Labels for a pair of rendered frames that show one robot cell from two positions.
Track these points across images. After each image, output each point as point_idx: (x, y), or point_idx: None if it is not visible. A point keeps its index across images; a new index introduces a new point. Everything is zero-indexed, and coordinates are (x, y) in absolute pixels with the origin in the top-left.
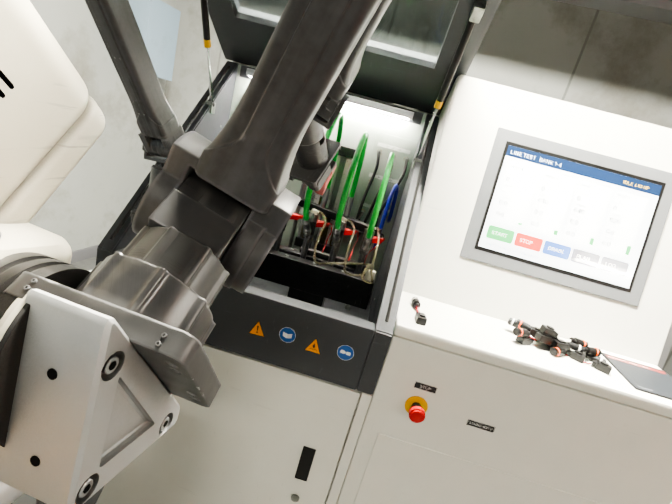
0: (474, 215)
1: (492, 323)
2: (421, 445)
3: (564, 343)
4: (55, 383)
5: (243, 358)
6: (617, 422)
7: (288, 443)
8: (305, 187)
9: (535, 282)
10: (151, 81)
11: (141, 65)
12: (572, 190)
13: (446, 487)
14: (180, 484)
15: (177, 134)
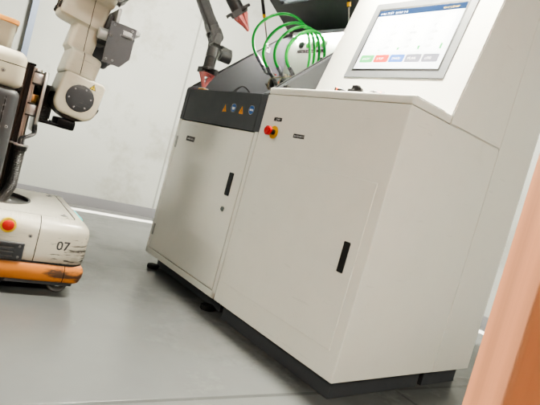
0: (355, 53)
1: None
2: (274, 157)
3: (360, 90)
4: None
5: (218, 126)
6: (359, 113)
7: (225, 172)
8: None
9: (381, 80)
10: (207, 7)
11: (204, 1)
12: (411, 22)
13: (282, 184)
14: (185, 210)
15: (218, 30)
